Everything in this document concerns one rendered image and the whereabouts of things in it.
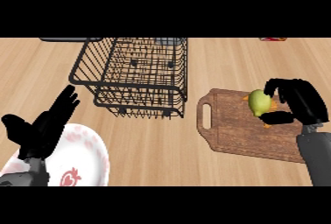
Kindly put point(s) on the white plate with pink print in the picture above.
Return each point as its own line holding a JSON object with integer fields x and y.
{"x": 81, "y": 157}

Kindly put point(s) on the red and yellow object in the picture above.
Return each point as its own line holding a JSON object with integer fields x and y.
{"x": 272, "y": 38}

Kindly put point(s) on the yellow-green lemon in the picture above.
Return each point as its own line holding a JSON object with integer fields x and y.
{"x": 260, "y": 102}

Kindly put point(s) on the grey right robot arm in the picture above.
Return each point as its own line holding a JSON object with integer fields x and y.
{"x": 315, "y": 154}

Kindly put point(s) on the grey box-shaped object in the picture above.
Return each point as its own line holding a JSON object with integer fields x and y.
{"x": 167, "y": 41}

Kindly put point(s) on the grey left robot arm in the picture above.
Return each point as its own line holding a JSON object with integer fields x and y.
{"x": 30, "y": 173}

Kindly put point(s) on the dark grey flat object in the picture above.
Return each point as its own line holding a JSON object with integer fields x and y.
{"x": 71, "y": 39}

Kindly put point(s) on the brown wooden cutting board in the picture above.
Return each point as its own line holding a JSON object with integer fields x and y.
{"x": 241, "y": 128}

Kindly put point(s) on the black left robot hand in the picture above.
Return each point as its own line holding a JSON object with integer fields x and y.
{"x": 44, "y": 128}

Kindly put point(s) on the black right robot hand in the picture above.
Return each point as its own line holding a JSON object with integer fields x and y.
{"x": 302, "y": 100}

